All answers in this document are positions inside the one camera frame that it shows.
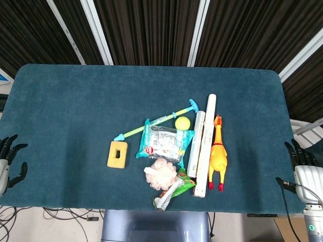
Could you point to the green silver snack bag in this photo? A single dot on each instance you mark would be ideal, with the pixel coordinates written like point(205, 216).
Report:
point(183, 186)

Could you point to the blue white board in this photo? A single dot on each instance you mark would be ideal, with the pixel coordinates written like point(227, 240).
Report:
point(4, 76)

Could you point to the teal clear snack bag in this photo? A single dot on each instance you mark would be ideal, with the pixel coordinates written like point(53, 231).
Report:
point(164, 142)

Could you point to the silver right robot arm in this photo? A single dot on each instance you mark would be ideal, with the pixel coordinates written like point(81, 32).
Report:
point(314, 224)

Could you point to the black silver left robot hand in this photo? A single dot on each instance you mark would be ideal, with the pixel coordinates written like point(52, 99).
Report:
point(4, 174)

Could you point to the yellow rubber chicken toy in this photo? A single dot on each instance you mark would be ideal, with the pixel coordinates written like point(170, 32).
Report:
point(218, 156)

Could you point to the silver narrow wrap box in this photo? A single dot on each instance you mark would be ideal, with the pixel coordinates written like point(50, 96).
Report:
point(196, 141)

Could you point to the brown cardboard piece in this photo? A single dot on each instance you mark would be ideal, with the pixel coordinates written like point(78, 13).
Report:
point(290, 232)

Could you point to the teal table cloth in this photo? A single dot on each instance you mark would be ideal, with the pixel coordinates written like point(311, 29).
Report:
point(75, 113)

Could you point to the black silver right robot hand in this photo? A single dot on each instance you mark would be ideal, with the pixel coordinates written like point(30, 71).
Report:
point(309, 180)

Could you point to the wide white frame bar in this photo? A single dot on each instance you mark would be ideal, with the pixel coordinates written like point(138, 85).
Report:
point(199, 30)
point(301, 59)
point(97, 32)

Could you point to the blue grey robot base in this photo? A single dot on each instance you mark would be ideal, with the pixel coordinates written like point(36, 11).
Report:
point(154, 227)

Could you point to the pink bath sponge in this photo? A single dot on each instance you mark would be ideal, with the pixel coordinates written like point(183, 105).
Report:
point(161, 175)

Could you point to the thin white frame bar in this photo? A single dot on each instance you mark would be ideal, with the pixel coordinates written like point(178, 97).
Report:
point(66, 32)

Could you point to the white metal rack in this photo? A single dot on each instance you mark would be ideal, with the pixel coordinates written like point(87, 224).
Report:
point(306, 129)

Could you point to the long white box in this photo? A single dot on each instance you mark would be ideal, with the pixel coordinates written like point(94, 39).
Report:
point(205, 156)

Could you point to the yellow-orange block with rectangular hole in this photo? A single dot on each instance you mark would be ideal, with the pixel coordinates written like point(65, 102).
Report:
point(122, 157)

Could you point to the yellow-green ball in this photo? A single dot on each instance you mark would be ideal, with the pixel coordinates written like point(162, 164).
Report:
point(183, 123)

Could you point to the black edge strip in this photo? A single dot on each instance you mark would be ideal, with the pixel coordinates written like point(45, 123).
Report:
point(262, 215)

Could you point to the green blue toy water pump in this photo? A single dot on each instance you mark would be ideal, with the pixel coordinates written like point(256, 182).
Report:
point(133, 132)

